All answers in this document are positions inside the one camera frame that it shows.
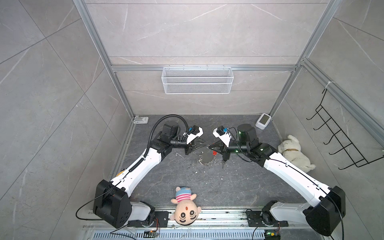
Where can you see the white plush dog toy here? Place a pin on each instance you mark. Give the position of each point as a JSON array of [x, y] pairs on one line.
[[291, 150]]

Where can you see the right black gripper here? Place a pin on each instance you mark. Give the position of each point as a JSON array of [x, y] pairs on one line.
[[216, 146]]

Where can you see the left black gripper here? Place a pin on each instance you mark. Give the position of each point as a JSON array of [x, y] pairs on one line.
[[192, 146]]

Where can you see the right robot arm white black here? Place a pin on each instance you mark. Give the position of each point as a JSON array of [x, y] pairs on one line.
[[325, 207]]

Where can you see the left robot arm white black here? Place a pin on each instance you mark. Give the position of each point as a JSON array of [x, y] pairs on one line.
[[112, 200]]

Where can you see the black wire hook rack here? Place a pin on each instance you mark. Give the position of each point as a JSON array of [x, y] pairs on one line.
[[339, 136]]

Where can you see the white wire mesh basket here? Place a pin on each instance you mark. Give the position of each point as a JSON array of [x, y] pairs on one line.
[[197, 80]]

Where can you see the white digital clock device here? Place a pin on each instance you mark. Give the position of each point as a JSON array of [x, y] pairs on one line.
[[263, 121]]

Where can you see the plush doll striped hat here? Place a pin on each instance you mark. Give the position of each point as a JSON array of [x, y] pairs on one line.
[[186, 212]]

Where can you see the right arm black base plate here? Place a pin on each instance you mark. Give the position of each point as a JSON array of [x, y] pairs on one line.
[[263, 219]]

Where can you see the metal keyring holder red handle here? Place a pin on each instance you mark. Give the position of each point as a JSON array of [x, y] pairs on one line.
[[206, 157]]

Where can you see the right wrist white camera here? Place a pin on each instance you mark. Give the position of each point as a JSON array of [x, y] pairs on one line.
[[223, 134]]

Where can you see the wrist white camera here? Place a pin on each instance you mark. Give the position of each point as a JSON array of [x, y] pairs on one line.
[[193, 133], [223, 134]]

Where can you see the white wall socket box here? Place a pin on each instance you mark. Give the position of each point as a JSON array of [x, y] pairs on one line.
[[140, 120]]

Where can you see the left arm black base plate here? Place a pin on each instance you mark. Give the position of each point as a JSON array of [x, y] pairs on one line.
[[155, 219]]

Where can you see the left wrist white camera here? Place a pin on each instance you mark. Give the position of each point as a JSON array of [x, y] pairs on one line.
[[193, 133]]

